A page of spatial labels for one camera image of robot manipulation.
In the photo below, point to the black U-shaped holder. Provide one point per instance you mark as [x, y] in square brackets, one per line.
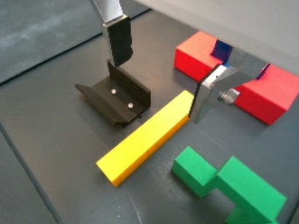
[120, 97]

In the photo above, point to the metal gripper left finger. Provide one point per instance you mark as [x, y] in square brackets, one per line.
[117, 30]

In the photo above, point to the green stepped block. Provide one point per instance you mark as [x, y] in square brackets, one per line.
[258, 201]

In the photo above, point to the yellow bar block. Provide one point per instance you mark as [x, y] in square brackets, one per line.
[137, 148]

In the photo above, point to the red slotted board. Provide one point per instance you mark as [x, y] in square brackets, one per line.
[266, 98]

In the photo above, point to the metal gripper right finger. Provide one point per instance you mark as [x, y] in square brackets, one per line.
[217, 86]

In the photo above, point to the dark blue U block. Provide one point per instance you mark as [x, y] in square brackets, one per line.
[222, 52]

